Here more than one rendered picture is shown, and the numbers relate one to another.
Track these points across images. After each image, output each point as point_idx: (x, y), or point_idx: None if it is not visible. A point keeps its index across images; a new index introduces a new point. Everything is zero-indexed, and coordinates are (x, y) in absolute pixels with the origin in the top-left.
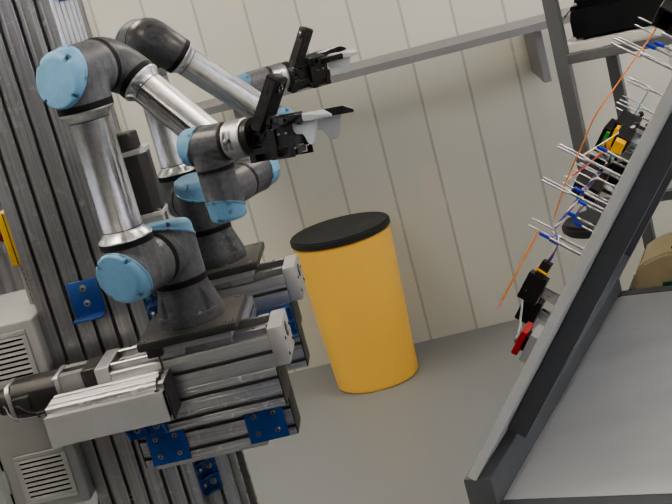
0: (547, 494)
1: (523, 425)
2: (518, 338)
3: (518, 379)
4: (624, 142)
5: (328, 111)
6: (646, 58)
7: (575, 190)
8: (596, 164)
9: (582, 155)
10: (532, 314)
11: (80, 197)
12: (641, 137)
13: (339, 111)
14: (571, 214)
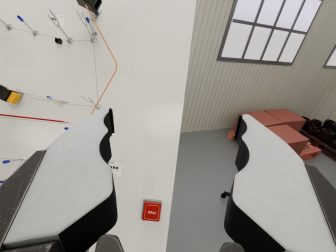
0: None
1: None
2: (160, 209)
3: (168, 225)
4: (18, 94)
5: (105, 149)
6: (87, 28)
7: (67, 129)
8: (94, 102)
9: (87, 99)
10: None
11: None
12: (187, 69)
13: (108, 131)
14: (7, 161)
